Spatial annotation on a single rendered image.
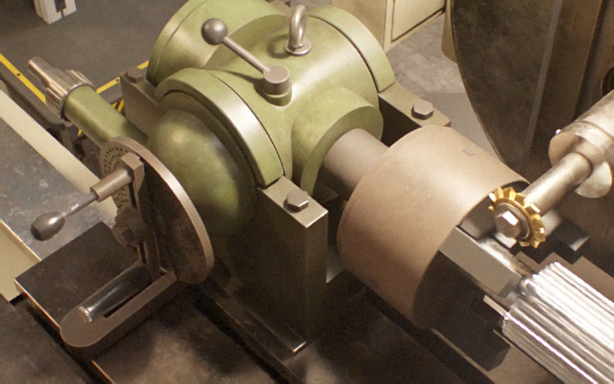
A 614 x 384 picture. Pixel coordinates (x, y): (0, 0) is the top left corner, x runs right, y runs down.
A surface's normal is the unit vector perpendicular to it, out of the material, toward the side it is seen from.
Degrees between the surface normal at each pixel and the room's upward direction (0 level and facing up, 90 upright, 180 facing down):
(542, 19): 90
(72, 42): 0
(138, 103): 90
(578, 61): 90
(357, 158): 26
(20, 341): 0
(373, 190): 39
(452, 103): 0
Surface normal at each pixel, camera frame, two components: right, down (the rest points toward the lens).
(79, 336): -0.04, -0.62
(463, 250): -0.42, -0.24
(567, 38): -0.72, 0.52
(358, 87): 0.58, 0.11
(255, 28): 0.69, 0.55
